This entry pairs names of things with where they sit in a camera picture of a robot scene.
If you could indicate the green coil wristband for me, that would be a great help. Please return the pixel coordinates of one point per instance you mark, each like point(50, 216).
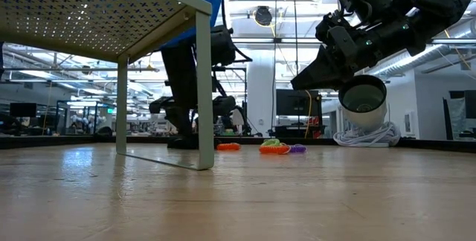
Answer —
point(270, 142)

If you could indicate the purple coil wristband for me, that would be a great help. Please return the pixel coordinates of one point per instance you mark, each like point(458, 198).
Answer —
point(298, 149)

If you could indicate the background black rig frame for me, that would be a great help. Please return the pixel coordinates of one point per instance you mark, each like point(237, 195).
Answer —
point(240, 69)

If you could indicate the orange coil wristband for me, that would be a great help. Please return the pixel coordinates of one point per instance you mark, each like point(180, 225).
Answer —
point(228, 146)
point(274, 150)

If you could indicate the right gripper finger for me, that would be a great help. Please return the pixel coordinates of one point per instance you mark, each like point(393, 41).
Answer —
point(321, 73)

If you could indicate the black aluminium table frame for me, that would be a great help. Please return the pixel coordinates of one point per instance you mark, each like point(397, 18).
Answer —
point(56, 141)

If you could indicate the small black monitor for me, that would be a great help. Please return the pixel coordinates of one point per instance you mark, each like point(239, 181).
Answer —
point(23, 110)

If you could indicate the pale green perforated metal shelf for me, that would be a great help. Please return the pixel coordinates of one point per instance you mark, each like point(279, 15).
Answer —
point(93, 18)

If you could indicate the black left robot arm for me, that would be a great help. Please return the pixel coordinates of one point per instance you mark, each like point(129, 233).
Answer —
point(182, 77)

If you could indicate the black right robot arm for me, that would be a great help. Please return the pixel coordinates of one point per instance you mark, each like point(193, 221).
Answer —
point(427, 10)

